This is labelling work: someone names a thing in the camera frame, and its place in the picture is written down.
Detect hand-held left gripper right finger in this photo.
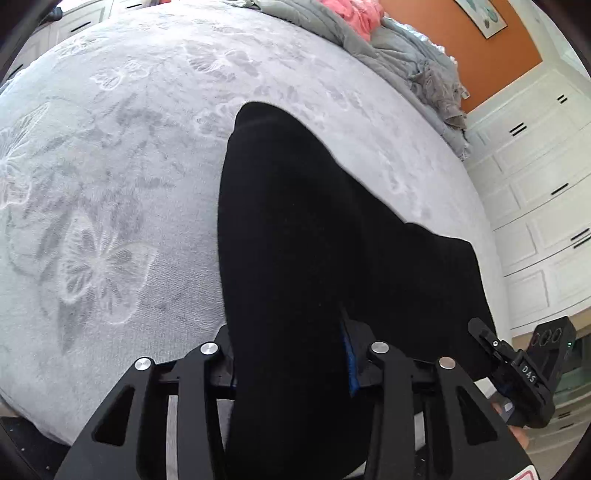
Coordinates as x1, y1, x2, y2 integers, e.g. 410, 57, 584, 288
339, 309, 532, 480

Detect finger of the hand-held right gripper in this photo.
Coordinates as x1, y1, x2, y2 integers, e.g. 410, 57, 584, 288
468, 318, 513, 366

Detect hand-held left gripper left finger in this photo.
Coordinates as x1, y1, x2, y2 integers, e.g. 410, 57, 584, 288
54, 323, 238, 480

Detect black pants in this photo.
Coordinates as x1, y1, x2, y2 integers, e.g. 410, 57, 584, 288
217, 102, 502, 480

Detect person's right hand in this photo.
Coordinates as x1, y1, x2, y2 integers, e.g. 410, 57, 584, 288
489, 399, 532, 450

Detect white panelled wardrobe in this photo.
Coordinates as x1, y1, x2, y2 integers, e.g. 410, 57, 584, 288
464, 60, 591, 333

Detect person's dark dotted clothing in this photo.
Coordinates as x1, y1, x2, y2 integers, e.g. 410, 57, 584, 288
0, 415, 75, 480

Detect bed with grey butterfly bedspread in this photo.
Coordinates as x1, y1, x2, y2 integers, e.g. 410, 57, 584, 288
0, 0, 513, 448

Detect grey quilt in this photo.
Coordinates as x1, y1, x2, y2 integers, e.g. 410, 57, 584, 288
252, 0, 472, 160

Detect pink blanket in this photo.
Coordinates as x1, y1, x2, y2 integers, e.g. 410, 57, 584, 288
321, 0, 384, 42

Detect white window drawer cabinet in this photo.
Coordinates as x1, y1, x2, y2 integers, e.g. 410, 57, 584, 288
0, 0, 162, 88

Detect framed wall picture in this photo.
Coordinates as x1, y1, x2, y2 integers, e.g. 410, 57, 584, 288
455, 0, 509, 40

